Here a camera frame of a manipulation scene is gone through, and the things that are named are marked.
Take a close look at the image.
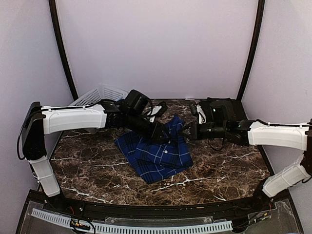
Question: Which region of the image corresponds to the blue plaid long sleeve shirt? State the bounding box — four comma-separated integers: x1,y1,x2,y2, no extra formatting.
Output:
115,115,194,184

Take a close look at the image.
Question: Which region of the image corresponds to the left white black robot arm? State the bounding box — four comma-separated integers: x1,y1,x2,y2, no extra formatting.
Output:
17,90,171,213

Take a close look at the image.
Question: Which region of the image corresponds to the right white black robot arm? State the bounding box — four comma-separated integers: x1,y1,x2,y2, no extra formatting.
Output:
179,97,312,212

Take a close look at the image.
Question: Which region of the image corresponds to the folded black shirt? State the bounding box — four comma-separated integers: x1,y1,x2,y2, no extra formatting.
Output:
205,98,247,123

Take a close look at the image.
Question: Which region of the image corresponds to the white plastic mesh basket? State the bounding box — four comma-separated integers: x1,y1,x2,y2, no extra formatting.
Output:
70,84,128,106

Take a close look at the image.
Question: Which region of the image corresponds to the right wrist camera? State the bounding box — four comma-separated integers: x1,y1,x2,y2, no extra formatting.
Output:
189,101,206,124

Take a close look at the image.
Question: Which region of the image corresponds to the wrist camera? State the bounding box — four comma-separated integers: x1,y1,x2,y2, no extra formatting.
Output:
146,101,168,122
189,101,206,124

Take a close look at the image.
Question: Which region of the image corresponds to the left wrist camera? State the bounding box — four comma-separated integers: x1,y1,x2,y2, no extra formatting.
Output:
146,101,168,122

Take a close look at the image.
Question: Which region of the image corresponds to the right black frame post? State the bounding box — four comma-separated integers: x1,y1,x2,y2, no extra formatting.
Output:
236,0,265,101

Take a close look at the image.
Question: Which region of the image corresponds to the black frame post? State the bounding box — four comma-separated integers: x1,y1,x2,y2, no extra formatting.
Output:
48,0,78,100
236,0,265,101

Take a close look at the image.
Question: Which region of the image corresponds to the white slotted cable duct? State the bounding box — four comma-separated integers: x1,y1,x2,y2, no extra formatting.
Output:
31,208,233,234

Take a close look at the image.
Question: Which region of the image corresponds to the left black frame post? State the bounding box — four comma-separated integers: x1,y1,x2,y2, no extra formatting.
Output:
48,0,78,100

